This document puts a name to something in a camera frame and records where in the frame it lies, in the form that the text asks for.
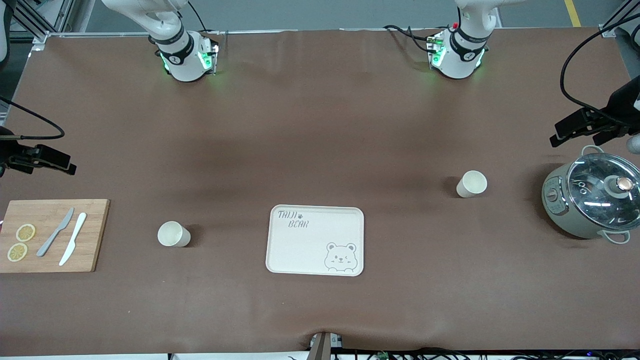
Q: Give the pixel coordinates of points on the sage green electric pot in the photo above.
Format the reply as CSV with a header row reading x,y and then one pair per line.
x,y
555,212

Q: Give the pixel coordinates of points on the beige bear print tray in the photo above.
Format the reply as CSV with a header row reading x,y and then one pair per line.
x,y
310,250

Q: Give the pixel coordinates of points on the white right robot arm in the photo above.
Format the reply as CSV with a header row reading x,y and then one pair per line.
x,y
182,55

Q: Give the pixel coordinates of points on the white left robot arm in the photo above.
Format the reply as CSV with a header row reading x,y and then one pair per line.
x,y
457,60

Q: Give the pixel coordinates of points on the brown table mat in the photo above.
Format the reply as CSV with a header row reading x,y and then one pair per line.
x,y
320,125

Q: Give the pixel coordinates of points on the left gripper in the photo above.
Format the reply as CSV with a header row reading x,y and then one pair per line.
x,y
618,109

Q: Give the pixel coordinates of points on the grey plastic knife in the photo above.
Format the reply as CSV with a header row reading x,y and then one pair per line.
x,y
55,234

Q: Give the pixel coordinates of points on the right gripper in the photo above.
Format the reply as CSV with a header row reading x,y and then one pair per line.
x,y
11,156

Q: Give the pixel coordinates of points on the aluminium frame profile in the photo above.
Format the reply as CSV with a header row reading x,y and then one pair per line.
x,y
40,35
617,20

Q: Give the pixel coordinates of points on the dried lemon slice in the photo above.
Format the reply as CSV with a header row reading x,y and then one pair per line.
x,y
25,232
17,252

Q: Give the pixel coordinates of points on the wooden cutting board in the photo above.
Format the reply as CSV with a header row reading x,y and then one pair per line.
x,y
95,235

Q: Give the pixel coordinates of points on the metal post at table edge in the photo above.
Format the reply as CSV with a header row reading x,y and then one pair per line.
x,y
322,347

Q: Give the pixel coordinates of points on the glass pot lid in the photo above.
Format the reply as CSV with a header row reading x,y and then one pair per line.
x,y
595,200

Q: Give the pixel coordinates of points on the white plastic knife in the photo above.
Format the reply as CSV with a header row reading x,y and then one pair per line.
x,y
71,240

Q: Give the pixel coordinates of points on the white plastic cup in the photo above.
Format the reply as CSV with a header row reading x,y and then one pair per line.
x,y
471,184
172,234

